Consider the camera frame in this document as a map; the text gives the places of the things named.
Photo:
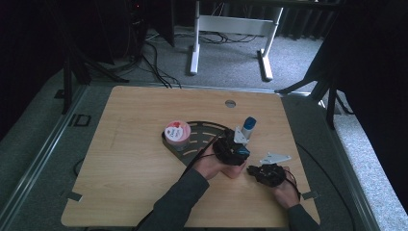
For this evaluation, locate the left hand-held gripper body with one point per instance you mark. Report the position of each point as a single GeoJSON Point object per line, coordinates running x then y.
{"type": "Point", "coordinates": [224, 150]}

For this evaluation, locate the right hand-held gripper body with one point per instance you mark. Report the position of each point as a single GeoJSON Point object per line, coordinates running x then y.
{"type": "Point", "coordinates": [271, 174]}

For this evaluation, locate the pink pump bottle blue pump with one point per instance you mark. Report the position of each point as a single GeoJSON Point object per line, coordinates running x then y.
{"type": "Point", "coordinates": [234, 171]}

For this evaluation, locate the black slotted corner rack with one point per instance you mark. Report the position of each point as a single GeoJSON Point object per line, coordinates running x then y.
{"type": "Point", "coordinates": [202, 138]}

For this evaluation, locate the white bottle with blue cap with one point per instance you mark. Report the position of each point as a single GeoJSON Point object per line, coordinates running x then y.
{"type": "Point", "coordinates": [248, 126]}

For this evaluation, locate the pink tub with white lid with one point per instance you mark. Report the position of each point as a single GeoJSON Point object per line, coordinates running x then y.
{"type": "Point", "coordinates": [177, 134]}

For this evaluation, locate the person's left hand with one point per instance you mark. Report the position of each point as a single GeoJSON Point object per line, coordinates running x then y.
{"type": "Point", "coordinates": [208, 165]}

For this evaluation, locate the person's right hand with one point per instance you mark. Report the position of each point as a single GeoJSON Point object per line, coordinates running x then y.
{"type": "Point", "coordinates": [288, 192]}

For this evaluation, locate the grey tape strip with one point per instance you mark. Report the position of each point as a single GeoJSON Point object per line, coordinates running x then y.
{"type": "Point", "coordinates": [310, 195]}
{"type": "Point", "coordinates": [73, 196]}

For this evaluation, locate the grey round table grommet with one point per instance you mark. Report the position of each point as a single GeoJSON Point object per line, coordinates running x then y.
{"type": "Point", "coordinates": [230, 103]}

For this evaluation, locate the black metal stand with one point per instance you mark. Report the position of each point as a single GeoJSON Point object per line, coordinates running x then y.
{"type": "Point", "coordinates": [330, 106]}
{"type": "Point", "coordinates": [67, 86]}

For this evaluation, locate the aluminium floor rail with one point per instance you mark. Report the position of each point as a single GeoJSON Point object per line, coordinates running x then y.
{"type": "Point", "coordinates": [38, 154]}
{"type": "Point", "coordinates": [349, 166]}

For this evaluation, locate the white metal desk frame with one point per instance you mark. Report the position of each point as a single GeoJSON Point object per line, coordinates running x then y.
{"type": "Point", "coordinates": [234, 25]}

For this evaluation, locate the black rectangular floor frame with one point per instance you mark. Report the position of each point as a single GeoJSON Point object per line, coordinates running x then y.
{"type": "Point", "coordinates": [77, 120]}

